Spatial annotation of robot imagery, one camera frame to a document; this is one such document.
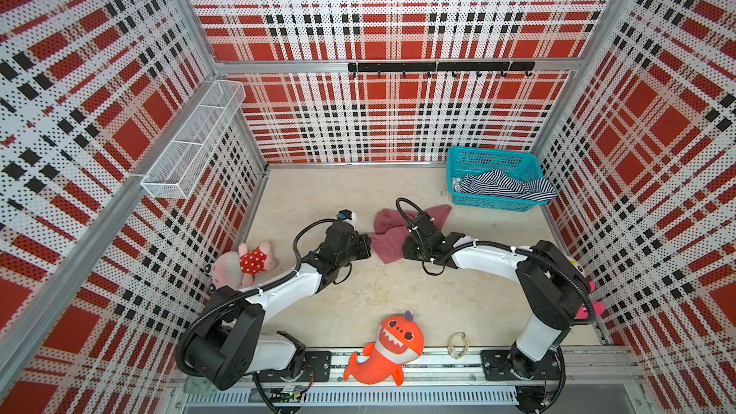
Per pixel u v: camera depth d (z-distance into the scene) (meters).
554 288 0.47
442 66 0.89
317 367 0.74
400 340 0.70
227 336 0.42
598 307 0.86
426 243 0.70
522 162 1.14
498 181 1.11
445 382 0.73
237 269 0.85
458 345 0.77
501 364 0.73
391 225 1.00
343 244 0.69
